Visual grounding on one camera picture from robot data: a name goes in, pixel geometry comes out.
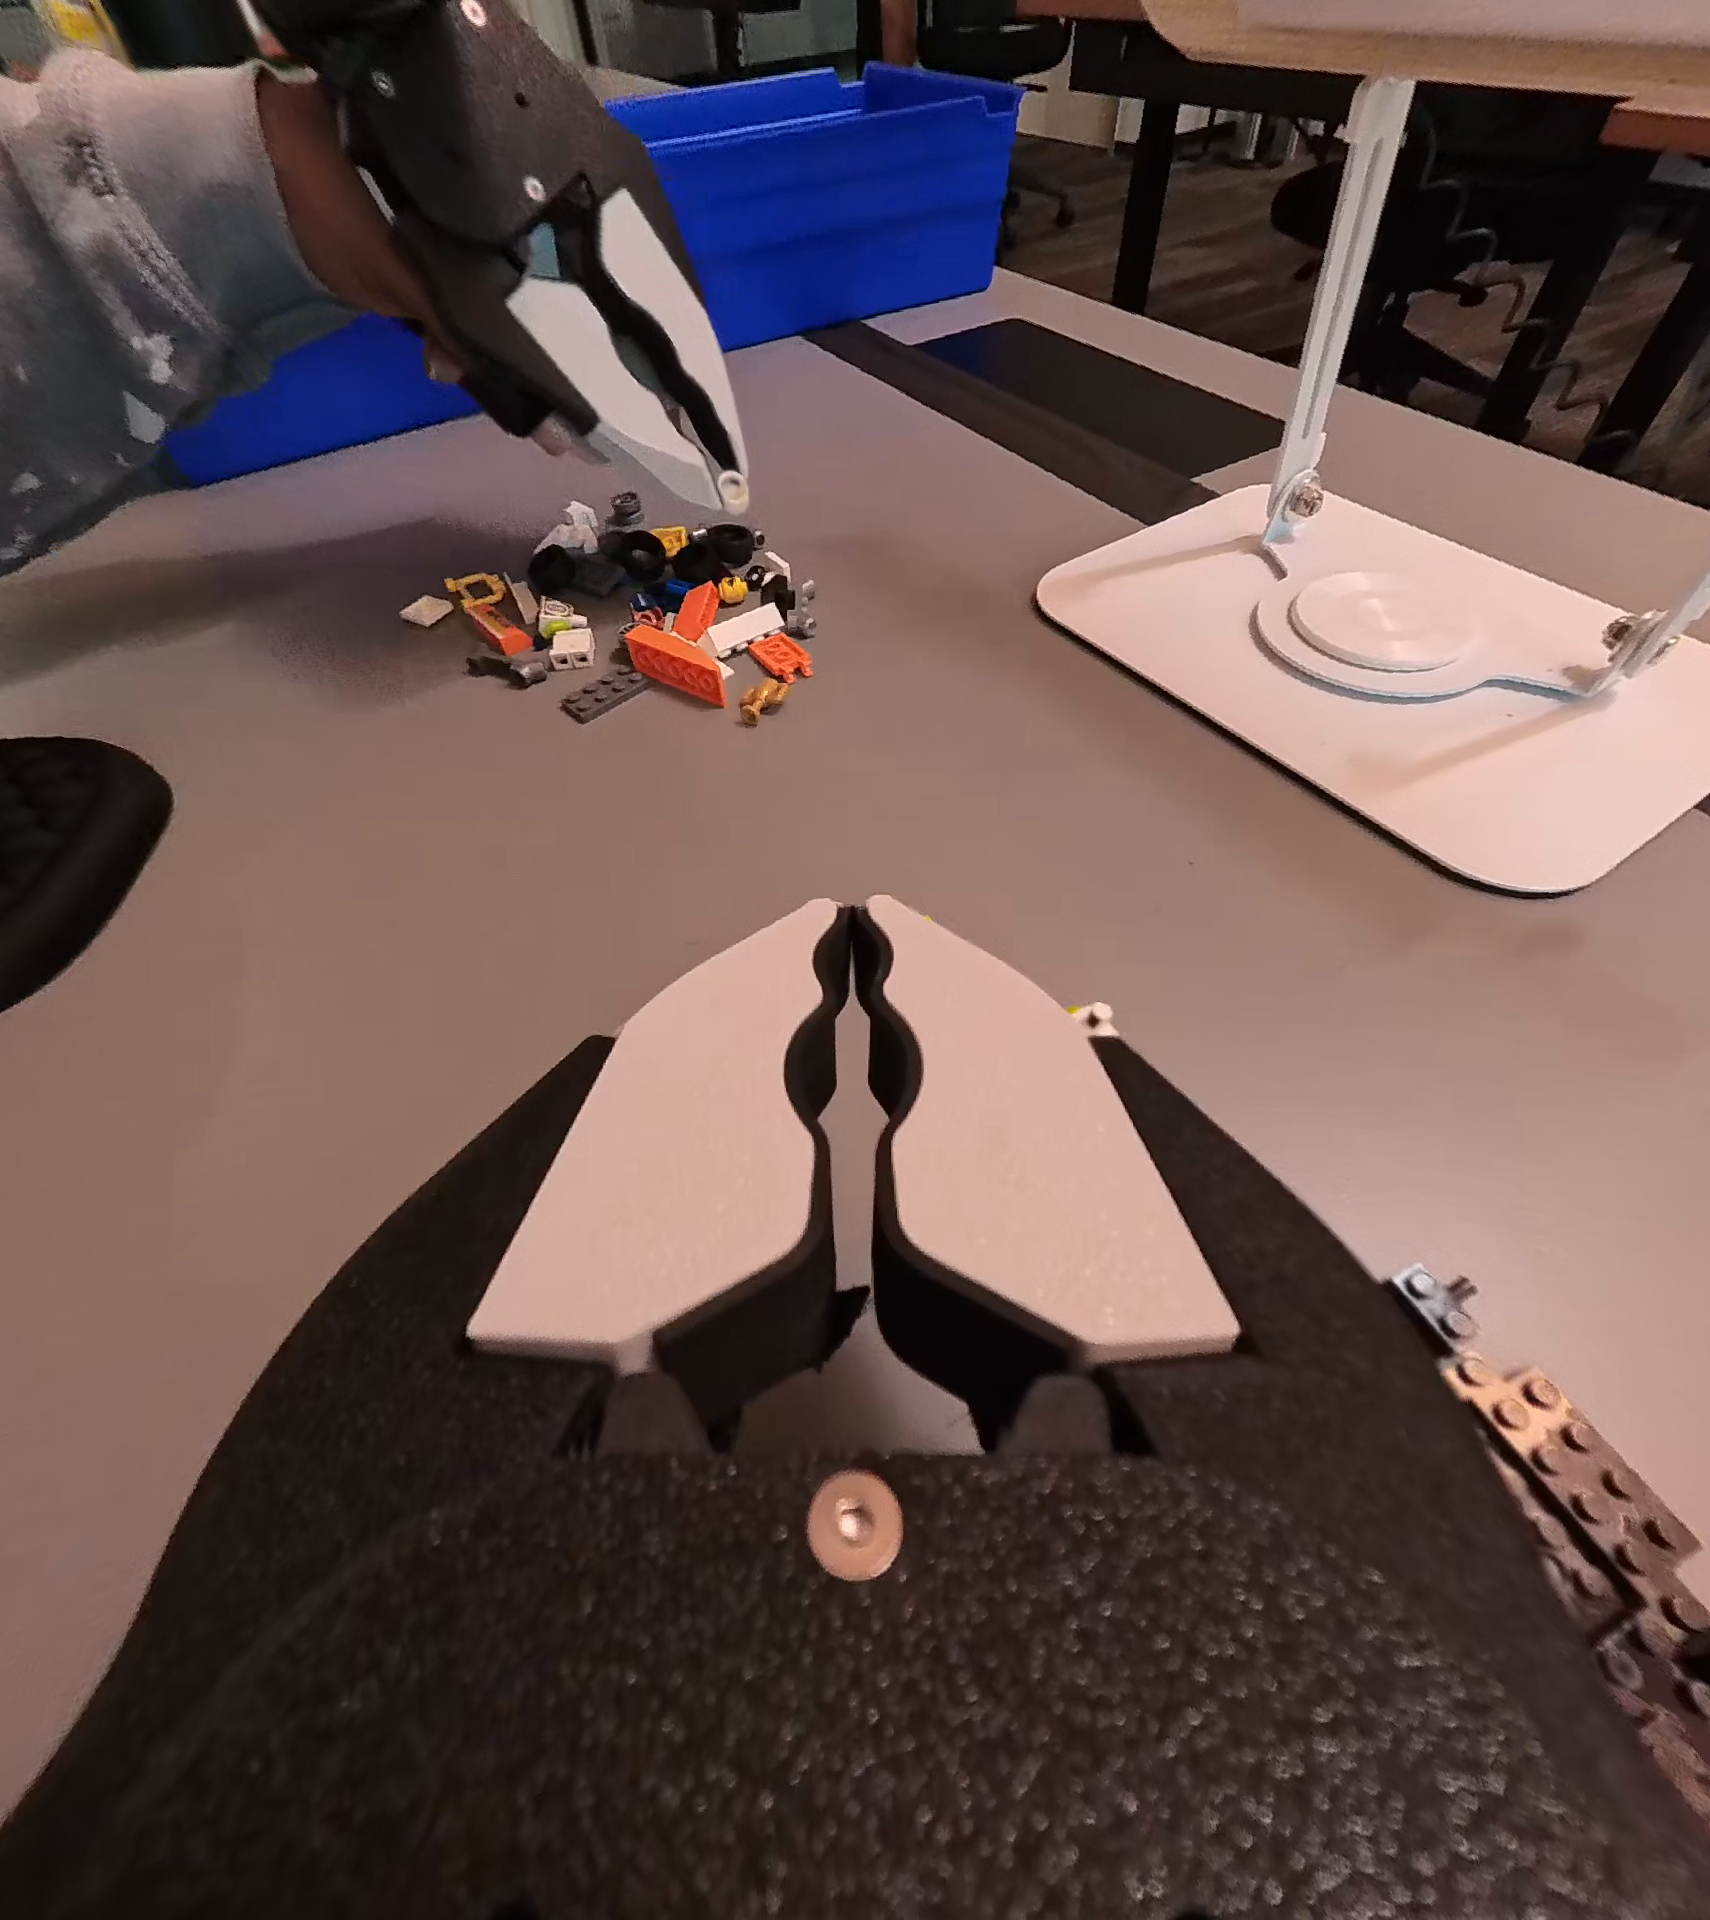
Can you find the green white lego minifigure torso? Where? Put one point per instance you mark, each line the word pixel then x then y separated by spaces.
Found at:
pixel 1097 1025

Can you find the black textured oval pad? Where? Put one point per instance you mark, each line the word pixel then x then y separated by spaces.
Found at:
pixel 1 870

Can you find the black lego chassis piece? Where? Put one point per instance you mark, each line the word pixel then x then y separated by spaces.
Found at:
pixel 1667 1591

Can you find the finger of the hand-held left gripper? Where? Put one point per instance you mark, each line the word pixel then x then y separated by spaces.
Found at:
pixel 683 331
pixel 601 377

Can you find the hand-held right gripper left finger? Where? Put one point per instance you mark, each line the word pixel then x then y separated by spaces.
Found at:
pixel 647 1201

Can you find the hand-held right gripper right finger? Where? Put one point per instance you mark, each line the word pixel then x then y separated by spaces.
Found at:
pixel 1066 1201

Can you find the pile of lego pieces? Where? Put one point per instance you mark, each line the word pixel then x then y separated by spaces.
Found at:
pixel 647 616

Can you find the person's left hand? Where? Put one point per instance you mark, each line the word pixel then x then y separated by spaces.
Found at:
pixel 352 226

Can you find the person's left forearm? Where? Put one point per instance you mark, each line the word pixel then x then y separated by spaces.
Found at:
pixel 77 300

